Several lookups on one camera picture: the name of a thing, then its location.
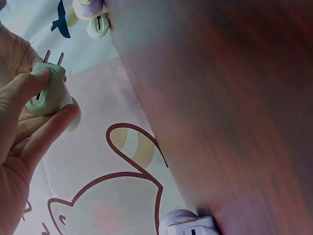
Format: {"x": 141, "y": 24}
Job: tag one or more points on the person's left hand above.
{"x": 12, "y": 137}

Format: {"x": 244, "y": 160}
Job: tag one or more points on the person's right hand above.
{"x": 14, "y": 52}

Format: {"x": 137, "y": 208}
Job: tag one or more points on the person's left fingers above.
{"x": 49, "y": 132}

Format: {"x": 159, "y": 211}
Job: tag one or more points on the person's left thumb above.
{"x": 25, "y": 85}

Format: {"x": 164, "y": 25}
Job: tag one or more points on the purple yellow night light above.
{"x": 86, "y": 9}

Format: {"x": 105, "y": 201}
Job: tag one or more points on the white purple night light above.
{"x": 181, "y": 228}

